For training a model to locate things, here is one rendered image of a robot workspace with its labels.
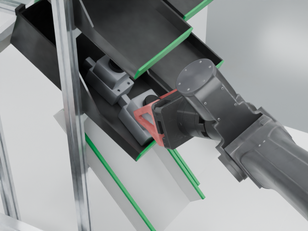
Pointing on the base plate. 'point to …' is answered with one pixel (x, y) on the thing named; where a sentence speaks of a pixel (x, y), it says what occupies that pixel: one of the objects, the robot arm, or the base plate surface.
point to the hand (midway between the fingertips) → (149, 109)
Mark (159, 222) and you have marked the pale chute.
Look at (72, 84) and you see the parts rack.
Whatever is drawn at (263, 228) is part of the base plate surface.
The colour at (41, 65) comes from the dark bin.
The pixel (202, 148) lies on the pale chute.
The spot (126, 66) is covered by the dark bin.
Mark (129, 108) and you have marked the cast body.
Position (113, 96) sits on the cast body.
